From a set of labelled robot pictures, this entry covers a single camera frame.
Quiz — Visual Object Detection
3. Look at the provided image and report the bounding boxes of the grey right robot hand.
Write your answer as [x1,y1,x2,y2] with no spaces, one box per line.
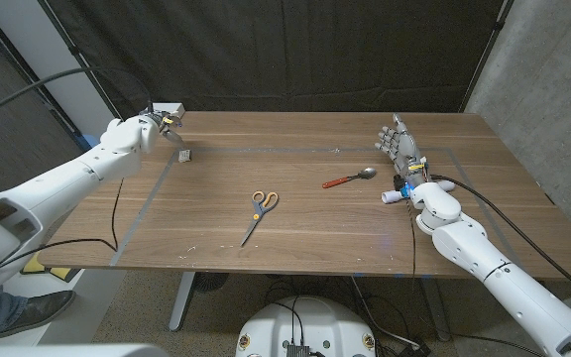
[374,113,430,187]

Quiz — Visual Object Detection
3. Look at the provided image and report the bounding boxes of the orange grey handled scissors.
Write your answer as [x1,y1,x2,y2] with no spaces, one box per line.
[239,190,281,248]

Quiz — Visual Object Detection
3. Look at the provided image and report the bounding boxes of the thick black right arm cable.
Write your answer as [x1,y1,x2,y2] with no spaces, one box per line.
[431,174,571,309]

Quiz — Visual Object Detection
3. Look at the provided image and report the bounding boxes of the black backdrop stand pole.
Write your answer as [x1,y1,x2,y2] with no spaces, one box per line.
[37,0,133,138]
[458,0,515,113]

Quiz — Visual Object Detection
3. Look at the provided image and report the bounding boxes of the dark leather shoe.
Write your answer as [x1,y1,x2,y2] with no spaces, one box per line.
[0,290,77,339]

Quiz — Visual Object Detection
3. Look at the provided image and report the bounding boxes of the dark round floor fan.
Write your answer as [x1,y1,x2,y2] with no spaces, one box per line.
[193,271,230,293]

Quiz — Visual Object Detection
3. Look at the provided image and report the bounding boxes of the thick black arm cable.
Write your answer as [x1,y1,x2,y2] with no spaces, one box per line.
[431,174,571,309]
[0,66,154,129]

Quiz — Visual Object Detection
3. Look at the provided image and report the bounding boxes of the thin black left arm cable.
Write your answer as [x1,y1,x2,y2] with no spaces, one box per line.
[0,177,126,272]

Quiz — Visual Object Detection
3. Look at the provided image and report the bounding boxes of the black torso cable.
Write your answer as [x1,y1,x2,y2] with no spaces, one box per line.
[271,298,307,346]

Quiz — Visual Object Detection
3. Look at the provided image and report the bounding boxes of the white power strip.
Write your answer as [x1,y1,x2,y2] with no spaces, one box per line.
[152,102,186,120]

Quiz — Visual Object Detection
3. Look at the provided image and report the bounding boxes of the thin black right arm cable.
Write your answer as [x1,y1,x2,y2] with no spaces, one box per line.
[405,197,418,292]

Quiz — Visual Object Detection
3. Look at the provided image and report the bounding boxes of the red handled metal spoon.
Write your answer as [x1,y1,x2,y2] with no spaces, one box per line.
[321,167,378,189]

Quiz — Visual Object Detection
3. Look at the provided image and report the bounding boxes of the white plastic pipe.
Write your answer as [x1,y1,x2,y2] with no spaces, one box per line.
[381,178,457,205]

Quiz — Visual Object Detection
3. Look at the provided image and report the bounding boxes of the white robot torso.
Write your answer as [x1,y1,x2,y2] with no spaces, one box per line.
[235,296,379,357]

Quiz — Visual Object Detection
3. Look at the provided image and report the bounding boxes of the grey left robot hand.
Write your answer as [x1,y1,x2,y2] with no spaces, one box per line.
[140,109,187,151]

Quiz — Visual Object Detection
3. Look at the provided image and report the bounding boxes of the yellow black floor object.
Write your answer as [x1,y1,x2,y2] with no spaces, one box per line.
[20,252,74,284]

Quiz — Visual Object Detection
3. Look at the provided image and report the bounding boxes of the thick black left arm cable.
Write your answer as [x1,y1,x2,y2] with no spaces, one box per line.
[0,66,154,129]

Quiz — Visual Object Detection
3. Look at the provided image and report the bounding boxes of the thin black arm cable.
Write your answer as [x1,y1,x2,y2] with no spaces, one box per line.
[0,177,126,272]
[405,197,418,292]

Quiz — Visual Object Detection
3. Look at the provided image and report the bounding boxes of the black backdrop curtain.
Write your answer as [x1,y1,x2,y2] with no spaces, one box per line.
[37,0,514,136]

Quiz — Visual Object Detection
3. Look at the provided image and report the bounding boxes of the grey table leg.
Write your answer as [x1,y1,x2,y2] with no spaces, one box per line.
[169,271,197,332]
[421,277,453,342]

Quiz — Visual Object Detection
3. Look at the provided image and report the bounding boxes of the black floor power adapter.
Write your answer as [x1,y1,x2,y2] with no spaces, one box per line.
[397,340,433,357]

